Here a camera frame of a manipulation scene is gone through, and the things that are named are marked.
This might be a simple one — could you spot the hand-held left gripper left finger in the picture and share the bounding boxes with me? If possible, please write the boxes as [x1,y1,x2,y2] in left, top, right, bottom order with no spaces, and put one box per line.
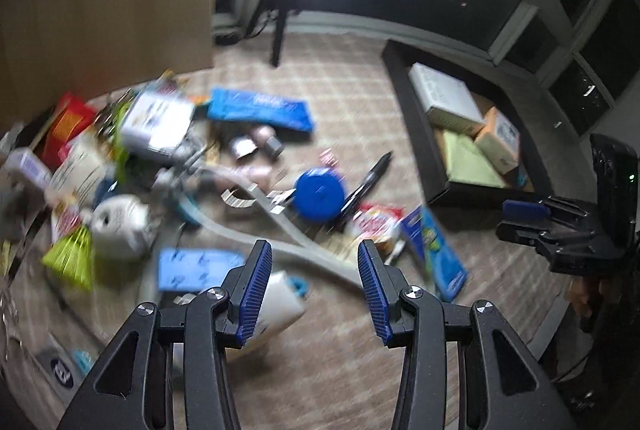
[57,239,273,430]

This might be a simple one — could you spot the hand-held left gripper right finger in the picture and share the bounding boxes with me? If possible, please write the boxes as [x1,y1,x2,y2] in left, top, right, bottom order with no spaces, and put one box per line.
[356,239,576,430]

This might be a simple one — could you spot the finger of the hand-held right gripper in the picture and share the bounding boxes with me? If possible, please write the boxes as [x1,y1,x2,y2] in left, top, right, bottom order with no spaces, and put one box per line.
[502,199,557,224]
[496,222,551,257]

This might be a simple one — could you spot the white plastic bottle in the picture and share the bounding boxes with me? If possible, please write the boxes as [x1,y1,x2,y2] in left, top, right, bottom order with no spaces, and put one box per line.
[200,271,307,341]

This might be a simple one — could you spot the blue round lid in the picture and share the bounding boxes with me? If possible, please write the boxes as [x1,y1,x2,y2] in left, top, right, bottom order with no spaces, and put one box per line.
[292,166,346,223]

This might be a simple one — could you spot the black shallow container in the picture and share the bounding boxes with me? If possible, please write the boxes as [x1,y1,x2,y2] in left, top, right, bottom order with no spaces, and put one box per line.
[382,39,553,207]

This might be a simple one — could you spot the yellow green bristle brush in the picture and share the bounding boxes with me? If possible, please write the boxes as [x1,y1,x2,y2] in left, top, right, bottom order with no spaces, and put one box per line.
[42,227,96,291]

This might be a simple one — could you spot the person's right hand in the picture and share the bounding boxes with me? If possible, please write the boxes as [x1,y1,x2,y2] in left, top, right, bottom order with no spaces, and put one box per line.
[567,280,602,318]

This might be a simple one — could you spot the light blue patterned packet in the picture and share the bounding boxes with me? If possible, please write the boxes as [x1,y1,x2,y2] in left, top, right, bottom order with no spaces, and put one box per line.
[157,249,247,296]

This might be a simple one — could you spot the red white snack packet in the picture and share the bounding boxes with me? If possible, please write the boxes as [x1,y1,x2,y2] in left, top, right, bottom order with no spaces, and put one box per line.
[345,204,406,261]

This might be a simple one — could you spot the blue green printed packet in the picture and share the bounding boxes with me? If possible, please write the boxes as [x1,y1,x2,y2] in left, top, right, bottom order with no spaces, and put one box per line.
[400,206,468,302]

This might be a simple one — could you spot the orange box with label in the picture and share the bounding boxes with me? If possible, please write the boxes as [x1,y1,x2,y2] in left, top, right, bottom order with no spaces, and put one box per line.
[474,107,521,175]

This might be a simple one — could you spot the green paper pad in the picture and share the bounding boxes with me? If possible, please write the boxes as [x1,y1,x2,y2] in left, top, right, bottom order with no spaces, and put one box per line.
[442,130,506,188]

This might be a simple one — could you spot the black marker pen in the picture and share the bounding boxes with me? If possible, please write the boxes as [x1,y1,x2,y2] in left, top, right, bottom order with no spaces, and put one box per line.
[337,151,394,231]

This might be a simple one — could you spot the white paper sheet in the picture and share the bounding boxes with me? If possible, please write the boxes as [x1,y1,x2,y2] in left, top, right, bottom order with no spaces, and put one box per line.
[409,63,486,135]

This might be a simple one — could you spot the pink cosmetic tubes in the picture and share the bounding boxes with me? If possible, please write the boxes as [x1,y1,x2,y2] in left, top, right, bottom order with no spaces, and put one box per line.
[225,124,286,161]

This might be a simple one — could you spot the blue plastic packet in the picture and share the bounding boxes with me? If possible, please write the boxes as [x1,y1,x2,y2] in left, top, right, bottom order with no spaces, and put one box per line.
[206,88,316,133]

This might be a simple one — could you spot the white box blue label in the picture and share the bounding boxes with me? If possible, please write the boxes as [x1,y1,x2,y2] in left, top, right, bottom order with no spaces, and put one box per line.
[120,90,196,158]

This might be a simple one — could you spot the white printed pouch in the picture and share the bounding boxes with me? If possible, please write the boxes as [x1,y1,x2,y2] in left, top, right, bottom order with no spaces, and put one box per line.
[50,133,118,211]

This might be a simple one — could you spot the black light stand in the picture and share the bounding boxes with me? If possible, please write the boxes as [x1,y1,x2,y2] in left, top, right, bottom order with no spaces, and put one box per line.
[245,0,296,67]

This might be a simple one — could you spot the small white box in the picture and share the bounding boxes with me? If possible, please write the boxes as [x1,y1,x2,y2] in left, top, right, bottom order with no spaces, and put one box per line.
[2,147,53,191]

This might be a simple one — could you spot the wooden cabinet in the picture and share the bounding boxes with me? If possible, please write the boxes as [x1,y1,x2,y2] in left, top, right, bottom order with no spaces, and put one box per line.
[0,0,224,126]

